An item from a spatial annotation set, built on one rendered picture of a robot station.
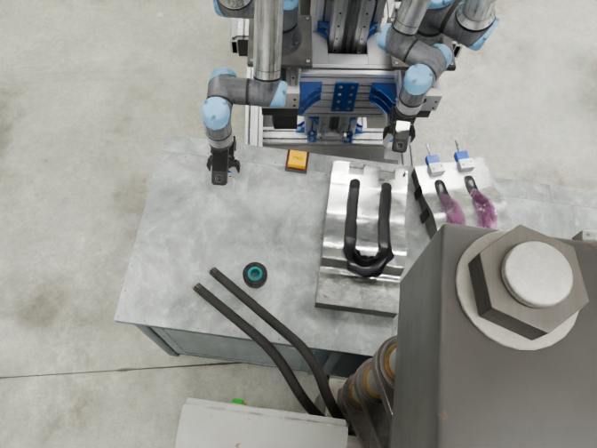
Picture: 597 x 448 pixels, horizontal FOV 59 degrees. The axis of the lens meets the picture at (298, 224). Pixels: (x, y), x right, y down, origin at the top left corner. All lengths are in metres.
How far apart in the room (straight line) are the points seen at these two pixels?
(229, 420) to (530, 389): 0.62
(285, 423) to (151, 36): 2.78
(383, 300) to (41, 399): 1.63
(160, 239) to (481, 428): 1.48
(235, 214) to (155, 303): 0.40
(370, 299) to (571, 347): 1.20
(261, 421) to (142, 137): 2.23
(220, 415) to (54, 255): 1.96
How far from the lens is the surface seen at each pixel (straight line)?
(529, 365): 0.52
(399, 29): 1.64
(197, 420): 1.01
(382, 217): 1.78
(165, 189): 1.92
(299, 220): 1.83
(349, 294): 1.69
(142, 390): 2.56
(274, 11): 1.43
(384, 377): 0.96
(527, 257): 0.49
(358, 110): 2.17
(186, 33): 3.42
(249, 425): 1.01
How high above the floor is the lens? 2.47
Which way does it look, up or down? 67 degrees down
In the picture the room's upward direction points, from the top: 5 degrees clockwise
